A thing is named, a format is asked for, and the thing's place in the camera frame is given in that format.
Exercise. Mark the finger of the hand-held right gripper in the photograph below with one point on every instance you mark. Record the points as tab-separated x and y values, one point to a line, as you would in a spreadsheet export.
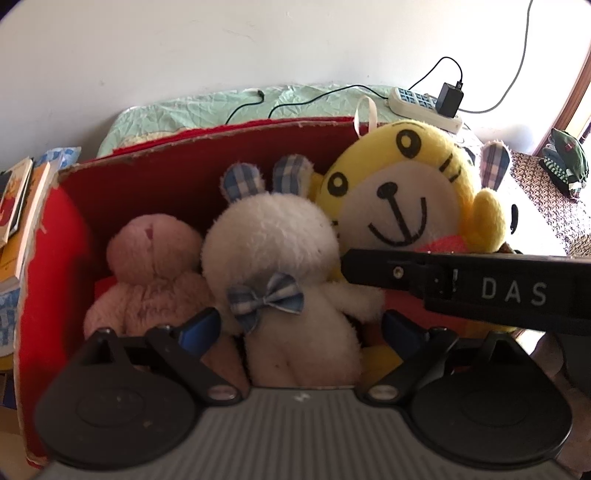
374	270

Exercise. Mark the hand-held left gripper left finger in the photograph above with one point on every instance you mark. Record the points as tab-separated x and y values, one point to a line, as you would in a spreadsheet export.
201	330

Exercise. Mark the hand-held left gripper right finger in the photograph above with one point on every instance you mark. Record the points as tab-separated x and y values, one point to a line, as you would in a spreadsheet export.
401	332

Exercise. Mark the yellow tiger plush toy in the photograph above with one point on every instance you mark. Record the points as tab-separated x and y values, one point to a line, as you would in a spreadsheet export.
415	203

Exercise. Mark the pink bear plush toy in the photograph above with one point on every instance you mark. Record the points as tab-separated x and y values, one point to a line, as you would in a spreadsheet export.
147	267

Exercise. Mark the red cardboard box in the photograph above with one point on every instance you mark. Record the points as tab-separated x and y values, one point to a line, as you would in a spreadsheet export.
51	277

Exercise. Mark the folded dark green clothes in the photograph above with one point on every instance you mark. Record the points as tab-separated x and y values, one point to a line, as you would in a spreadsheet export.
565	157

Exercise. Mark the white power strip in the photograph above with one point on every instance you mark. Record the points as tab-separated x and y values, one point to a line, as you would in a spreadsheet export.
411	101

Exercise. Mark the black power adapter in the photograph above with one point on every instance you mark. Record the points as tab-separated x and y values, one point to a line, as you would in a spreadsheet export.
449	99

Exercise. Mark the blue checkered towel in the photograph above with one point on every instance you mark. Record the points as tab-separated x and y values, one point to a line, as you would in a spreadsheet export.
9	318

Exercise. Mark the stack of books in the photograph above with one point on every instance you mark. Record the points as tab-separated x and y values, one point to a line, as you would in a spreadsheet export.
27	240

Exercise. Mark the cartoon bear cover book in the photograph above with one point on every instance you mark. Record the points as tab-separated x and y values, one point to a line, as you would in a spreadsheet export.
11	203

